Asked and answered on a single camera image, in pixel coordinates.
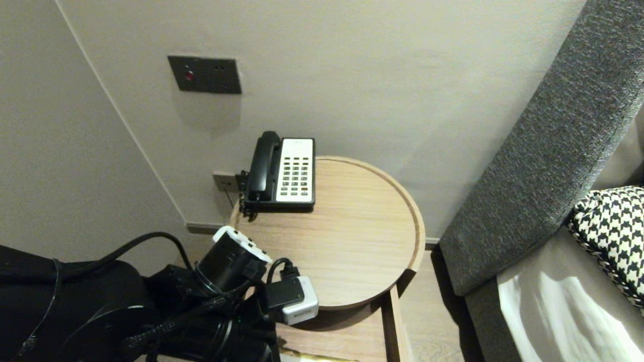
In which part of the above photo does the gold tissue pack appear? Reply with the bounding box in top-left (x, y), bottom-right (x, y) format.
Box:
top-left (279, 351), bottom-right (355, 362)

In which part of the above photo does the black and white telephone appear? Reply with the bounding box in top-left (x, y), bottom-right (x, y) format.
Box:
top-left (241, 137), bottom-right (316, 211)

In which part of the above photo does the round wooden side table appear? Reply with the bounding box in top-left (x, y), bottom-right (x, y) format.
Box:
top-left (228, 156), bottom-right (426, 310)

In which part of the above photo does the black telephone handset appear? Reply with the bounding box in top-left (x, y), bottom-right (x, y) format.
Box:
top-left (248, 131), bottom-right (281, 202)

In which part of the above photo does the white motor end cap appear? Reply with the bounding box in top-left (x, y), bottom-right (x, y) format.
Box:
top-left (212, 226), bottom-right (273, 263)

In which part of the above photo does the grey fabric headboard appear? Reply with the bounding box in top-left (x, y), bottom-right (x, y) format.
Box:
top-left (439, 0), bottom-right (644, 362)

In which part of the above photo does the white bed sheet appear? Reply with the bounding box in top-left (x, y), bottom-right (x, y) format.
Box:
top-left (497, 226), bottom-right (644, 362)

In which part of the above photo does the black-white houndstooth pillow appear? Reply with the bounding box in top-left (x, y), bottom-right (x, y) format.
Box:
top-left (566, 186), bottom-right (644, 308)

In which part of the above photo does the black coiled telephone cord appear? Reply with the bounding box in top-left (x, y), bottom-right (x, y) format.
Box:
top-left (236, 171), bottom-right (260, 222)

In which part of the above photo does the metal wall socket plate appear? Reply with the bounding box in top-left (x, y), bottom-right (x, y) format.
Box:
top-left (213, 172), bottom-right (240, 192)

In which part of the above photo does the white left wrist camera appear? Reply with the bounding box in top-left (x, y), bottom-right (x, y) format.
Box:
top-left (265, 276), bottom-right (319, 325)

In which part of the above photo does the brown wall baseboard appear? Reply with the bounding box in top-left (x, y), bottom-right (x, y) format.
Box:
top-left (186, 223), bottom-right (441, 251)

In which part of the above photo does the dark wall switch panel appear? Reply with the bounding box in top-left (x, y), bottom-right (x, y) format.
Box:
top-left (168, 55), bottom-right (243, 95)

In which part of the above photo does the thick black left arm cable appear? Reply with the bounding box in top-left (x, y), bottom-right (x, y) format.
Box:
top-left (50, 231), bottom-right (196, 276)

